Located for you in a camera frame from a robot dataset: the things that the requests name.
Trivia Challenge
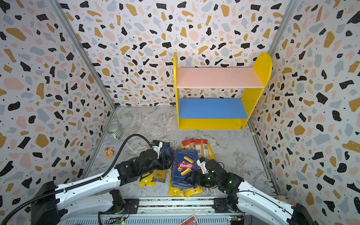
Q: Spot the white ribbed ceramic cup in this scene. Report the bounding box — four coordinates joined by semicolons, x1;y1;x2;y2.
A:
105;124;122;140

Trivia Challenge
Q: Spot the red spaghetti bag with barcode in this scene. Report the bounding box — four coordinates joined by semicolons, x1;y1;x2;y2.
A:
182;138;196;151

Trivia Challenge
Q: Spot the red printed card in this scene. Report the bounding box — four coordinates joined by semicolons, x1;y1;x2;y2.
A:
179;215;199;225

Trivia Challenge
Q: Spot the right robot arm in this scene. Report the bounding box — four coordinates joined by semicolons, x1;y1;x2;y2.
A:
184;157;315;225

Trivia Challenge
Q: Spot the black corrugated cable conduit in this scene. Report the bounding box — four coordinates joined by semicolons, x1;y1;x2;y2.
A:
0;133;152;225

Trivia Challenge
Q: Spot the yellow pastatime spaghetti bag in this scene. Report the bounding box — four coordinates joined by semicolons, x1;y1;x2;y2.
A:
186;186;203;198
208;143;216;160

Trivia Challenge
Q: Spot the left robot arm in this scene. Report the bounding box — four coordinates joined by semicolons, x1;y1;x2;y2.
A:
31;149;174;225

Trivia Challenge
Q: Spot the yellow shelf unit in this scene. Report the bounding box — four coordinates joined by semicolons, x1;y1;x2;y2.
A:
173;53;273;130

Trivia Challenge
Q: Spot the dark blue Ankara spaghetti bag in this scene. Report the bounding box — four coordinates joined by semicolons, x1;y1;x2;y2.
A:
151;140;171;183

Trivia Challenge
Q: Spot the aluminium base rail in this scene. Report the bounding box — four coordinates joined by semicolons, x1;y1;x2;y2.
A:
56;196;296;225

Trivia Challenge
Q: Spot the blue Barilla rigatoni box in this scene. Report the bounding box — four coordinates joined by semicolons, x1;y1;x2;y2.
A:
171;149;198;189

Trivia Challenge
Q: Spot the blue Barilla spaghetti box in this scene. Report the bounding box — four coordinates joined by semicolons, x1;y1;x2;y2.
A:
160;142;174;163

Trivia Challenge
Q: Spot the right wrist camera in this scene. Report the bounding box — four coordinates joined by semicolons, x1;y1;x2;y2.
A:
196;157;209;174

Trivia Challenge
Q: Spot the small pink yellow toy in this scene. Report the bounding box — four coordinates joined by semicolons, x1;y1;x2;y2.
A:
104;147;113;158

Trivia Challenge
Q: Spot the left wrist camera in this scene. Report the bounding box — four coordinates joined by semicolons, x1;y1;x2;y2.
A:
151;140;163;155

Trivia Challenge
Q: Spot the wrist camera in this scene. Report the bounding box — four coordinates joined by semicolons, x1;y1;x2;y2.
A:
196;157;209;174
151;140;163;155

